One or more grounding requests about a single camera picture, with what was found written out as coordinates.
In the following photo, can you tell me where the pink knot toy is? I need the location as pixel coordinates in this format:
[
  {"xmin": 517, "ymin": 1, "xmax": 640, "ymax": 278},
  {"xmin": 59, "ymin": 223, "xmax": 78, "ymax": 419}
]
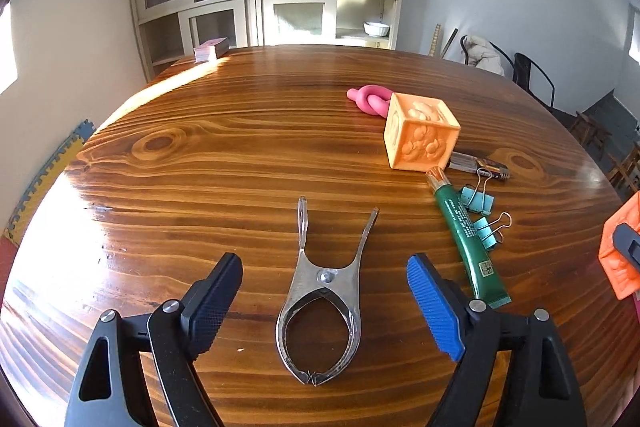
[{"xmin": 347, "ymin": 84, "xmax": 393, "ymax": 118}]

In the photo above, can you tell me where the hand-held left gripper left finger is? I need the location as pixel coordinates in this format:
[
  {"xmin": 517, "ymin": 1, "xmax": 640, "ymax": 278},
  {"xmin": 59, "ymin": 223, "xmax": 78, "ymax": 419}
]
[{"xmin": 64, "ymin": 252, "xmax": 244, "ymax": 427}]

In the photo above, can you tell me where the orange mould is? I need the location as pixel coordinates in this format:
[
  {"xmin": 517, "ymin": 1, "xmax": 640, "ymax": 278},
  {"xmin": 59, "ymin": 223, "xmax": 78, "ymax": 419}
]
[{"xmin": 598, "ymin": 191, "xmax": 640, "ymax": 301}]

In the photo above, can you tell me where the green tube gold cap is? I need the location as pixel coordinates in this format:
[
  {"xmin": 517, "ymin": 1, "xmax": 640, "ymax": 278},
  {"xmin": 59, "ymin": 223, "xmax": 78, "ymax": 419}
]
[{"xmin": 425, "ymin": 167, "xmax": 512, "ymax": 309}]

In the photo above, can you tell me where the wall window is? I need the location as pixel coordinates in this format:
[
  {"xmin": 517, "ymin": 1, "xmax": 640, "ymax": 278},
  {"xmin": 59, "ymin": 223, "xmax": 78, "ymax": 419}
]
[{"xmin": 627, "ymin": 4, "xmax": 640, "ymax": 62}]

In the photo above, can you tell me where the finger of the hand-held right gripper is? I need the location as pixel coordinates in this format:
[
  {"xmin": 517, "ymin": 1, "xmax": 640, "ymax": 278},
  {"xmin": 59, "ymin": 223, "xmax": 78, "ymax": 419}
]
[{"xmin": 612, "ymin": 222, "xmax": 640, "ymax": 269}]

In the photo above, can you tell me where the foam puzzle mat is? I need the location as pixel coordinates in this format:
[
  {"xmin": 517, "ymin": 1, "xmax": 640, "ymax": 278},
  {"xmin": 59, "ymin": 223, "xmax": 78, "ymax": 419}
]
[{"xmin": 2, "ymin": 119, "xmax": 96, "ymax": 248}]

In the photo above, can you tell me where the wooden chair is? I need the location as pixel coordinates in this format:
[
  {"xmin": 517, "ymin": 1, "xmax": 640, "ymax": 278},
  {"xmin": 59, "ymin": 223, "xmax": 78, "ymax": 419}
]
[{"xmin": 605, "ymin": 142, "xmax": 640, "ymax": 195}]

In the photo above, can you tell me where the metal nutcracker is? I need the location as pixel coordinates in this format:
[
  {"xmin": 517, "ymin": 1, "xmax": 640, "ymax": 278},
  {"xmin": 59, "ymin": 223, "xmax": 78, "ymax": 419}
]
[{"xmin": 275, "ymin": 196, "xmax": 381, "ymax": 387}]

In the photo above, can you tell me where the small metallic stick object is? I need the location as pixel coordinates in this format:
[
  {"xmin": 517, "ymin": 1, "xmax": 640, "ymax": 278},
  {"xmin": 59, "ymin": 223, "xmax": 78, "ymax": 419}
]
[{"xmin": 448, "ymin": 151, "xmax": 512, "ymax": 181}]

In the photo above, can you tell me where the wooden stool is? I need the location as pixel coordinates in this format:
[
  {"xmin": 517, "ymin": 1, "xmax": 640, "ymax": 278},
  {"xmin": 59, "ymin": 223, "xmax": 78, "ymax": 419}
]
[{"xmin": 570, "ymin": 111, "xmax": 613, "ymax": 152}]

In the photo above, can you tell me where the blue binder clip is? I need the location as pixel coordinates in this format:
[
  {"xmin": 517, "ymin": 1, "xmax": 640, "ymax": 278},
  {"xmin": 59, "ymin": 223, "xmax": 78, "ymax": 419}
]
[
  {"xmin": 459, "ymin": 166, "xmax": 496, "ymax": 215},
  {"xmin": 472, "ymin": 212, "xmax": 513, "ymax": 250}
]

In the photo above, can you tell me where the orange embossed cube block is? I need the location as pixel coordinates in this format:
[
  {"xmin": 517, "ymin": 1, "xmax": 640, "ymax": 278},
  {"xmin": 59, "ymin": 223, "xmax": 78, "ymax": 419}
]
[{"xmin": 383, "ymin": 92, "xmax": 461, "ymax": 172}]

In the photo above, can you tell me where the wooden stick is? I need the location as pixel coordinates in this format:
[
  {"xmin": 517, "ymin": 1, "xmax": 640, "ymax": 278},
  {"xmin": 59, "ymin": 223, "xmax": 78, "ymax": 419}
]
[{"xmin": 439, "ymin": 27, "xmax": 460, "ymax": 59}]

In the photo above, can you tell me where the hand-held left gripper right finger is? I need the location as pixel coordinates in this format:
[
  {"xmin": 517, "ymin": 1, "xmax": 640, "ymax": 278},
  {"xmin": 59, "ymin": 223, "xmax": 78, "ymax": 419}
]
[{"xmin": 406, "ymin": 252, "xmax": 588, "ymax": 427}]

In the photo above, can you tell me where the white jacket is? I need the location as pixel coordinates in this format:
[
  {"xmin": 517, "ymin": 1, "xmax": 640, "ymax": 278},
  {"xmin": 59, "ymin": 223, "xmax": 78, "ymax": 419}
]
[{"xmin": 462, "ymin": 34, "xmax": 506, "ymax": 76}]

